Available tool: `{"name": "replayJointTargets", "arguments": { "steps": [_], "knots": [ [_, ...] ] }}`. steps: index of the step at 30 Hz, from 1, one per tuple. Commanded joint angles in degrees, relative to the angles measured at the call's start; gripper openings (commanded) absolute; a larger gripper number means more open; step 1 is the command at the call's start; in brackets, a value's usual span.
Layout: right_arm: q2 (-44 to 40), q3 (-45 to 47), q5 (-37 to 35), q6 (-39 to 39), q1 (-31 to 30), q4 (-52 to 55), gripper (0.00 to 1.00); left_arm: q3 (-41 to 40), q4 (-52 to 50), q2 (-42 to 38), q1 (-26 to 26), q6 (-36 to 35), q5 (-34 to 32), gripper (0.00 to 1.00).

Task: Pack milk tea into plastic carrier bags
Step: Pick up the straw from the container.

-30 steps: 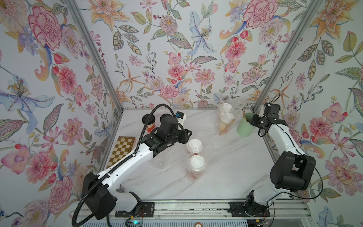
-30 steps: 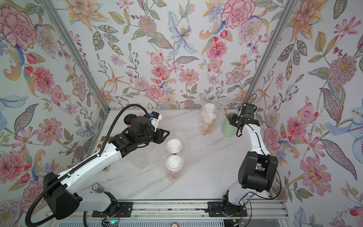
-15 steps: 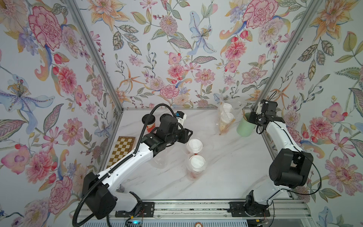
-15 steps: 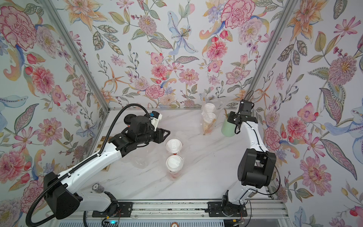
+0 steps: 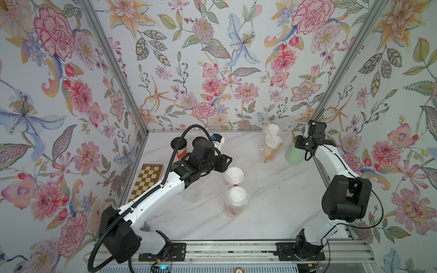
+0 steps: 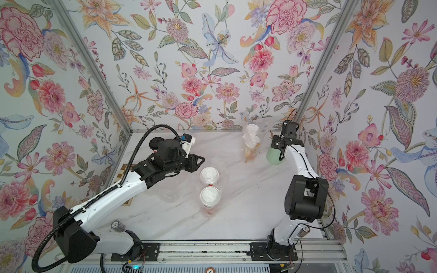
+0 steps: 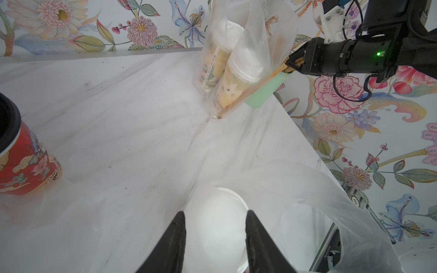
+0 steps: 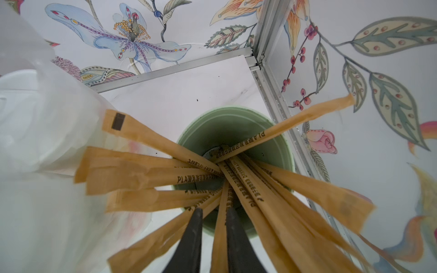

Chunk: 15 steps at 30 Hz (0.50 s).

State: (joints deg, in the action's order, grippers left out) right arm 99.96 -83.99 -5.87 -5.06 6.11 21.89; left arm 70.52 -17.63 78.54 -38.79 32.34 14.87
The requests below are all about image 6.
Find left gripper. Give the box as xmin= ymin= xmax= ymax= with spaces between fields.
xmin=164 ymin=152 xmax=207 ymax=174

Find white lid red cup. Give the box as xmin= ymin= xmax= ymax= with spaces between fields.
xmin=200 ymin=186 xmax=221 ymax=216
xmin=200 ymin=167 xmax=220 ymax=186

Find white lid beige cup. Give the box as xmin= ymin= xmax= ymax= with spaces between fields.
xmin=243 ymin=135 xmax=261 ymax=162

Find clear plastic carrier bag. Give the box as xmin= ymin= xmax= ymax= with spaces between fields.
xmin=241 ymin=118 xmax=271 ymax=163

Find white lid floral cup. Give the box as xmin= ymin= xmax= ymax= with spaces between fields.
xmin=245 ymin=124 xmax=260 ymax=136

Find white lid red back cup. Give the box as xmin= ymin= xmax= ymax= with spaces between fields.
xmin=200 ymin=186 xmax=221 ymax=216

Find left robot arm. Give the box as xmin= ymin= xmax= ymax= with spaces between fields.
xmin=53 ymin=134 xmax=205 ymax=263

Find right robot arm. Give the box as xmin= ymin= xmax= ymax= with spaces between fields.
xmin=249 ymin=120 xmax=329 ymax=262

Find green cup holder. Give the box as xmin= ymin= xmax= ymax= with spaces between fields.
xmin=266 ymin=147 xmax=282 ymax=165

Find black lid red cup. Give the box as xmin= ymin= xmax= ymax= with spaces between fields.
xmin=149 ymin=136 xmax=165 ymax=151

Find wooden chessboard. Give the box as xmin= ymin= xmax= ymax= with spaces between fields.
xmin=116 ymin=164 xmax=138 ymax=204

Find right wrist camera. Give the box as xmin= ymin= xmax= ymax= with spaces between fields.
xmin=281 ymin=120 xmax=299 ymax=139

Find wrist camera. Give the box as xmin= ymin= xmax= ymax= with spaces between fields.
xmin=180 ymin=134 xmax=196 ymax=158
xmin=281 ymin=120 xmax=299 ymax=139

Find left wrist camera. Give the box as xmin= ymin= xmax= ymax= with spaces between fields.
xmin=180 ymin=134 xmax=196 ymax=158

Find black corrugated cable conduit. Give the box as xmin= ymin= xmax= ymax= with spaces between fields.
xmin=31 ymin=124 xmax=182 ymax=273

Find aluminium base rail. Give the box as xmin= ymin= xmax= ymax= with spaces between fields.
xmin=54 ymin=239 xmax=349 ymax=265

